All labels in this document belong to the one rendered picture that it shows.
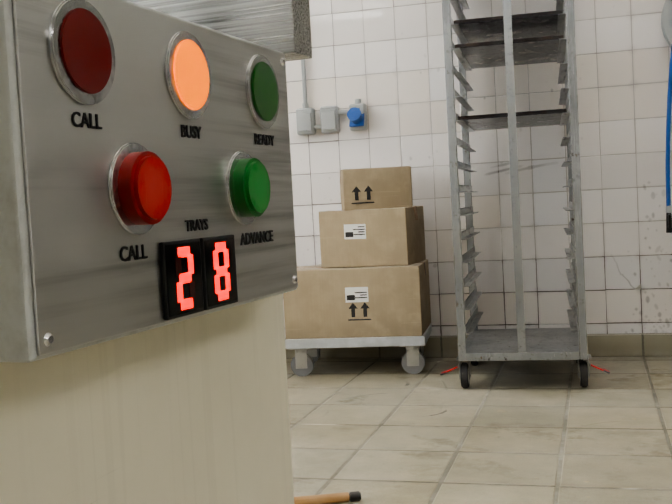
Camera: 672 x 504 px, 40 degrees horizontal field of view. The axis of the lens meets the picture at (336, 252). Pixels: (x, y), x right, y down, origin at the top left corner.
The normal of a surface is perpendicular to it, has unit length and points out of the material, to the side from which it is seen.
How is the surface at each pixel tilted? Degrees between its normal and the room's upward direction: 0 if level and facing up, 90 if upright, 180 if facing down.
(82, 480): 90
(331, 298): 89
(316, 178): 90
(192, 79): 90
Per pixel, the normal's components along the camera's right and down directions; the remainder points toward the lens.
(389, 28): -0.27, 0.07
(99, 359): 0.94, -0.04
